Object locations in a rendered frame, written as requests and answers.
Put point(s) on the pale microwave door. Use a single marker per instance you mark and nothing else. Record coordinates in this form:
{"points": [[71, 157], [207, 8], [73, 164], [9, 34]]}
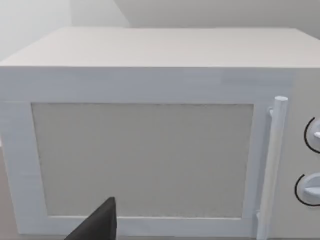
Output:
{"points": [[140, 160]]}

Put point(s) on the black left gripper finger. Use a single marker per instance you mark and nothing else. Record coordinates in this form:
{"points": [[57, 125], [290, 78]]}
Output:
{"points": [[102, 222]]}

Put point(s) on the pale microwave knob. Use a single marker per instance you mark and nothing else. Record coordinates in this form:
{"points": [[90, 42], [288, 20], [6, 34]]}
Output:
{"points": [[310, 190], [314, 136]]}

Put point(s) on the pale microwave oven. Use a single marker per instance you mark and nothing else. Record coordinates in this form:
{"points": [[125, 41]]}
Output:
{"points": [[160, 47]]}

